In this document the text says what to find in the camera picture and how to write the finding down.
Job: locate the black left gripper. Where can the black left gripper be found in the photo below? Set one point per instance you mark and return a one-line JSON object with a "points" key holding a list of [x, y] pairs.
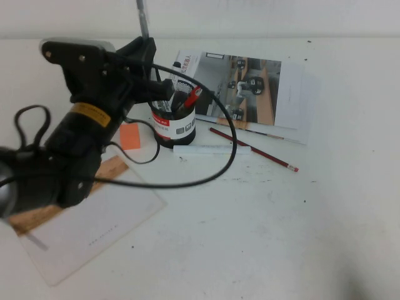
{"points": [[115, 84]]}

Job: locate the grey transparent gel pen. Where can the grey transparent gel pen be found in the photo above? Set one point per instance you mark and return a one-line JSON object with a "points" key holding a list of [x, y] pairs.
{"points": [[143, 18]]}

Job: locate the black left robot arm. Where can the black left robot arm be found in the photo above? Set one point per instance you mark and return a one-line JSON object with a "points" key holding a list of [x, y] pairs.
{"points": [[62, 156]]}

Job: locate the black pen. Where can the black pen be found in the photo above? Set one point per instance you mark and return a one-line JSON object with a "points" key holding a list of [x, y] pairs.
{"points": [[178, 103]]}

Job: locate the red pen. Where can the red pen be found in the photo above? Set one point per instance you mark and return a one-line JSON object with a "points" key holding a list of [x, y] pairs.
{"points": [[193, 95]]}

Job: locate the black mesh pen holder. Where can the black mesh pen holder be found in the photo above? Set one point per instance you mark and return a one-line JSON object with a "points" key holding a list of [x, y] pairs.
{"points": [[187, 137]]}

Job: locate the white marker pen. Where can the white marker pen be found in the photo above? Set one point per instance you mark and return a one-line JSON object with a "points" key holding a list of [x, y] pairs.
{"points": [[203, 150]]}

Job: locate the orange rectangular block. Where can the orange rectangular block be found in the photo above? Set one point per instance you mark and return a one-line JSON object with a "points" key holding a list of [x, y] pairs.
{"points": [[129, 137]]}

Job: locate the office photo brochure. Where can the office photo brochure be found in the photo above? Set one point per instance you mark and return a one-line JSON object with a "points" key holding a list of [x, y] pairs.
{"points": [[259, 90]]}

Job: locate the thin colour-edged brochure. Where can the thin colour-edged brochure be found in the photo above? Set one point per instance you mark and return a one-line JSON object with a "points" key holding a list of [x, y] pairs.
{"points": [[265, 133]]}

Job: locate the red pencil with eraser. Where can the red pencil with eraser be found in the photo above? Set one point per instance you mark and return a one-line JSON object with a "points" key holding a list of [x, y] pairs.
{"points": [[265, 154]]}

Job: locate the desert car brochure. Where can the desert car brochure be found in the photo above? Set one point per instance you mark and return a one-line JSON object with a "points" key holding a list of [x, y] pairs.
{"points": [[93, 225]]}

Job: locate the white paper sheet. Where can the white paper sheet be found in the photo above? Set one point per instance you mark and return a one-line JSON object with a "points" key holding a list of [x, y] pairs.
{"points": [[311, 109]]}

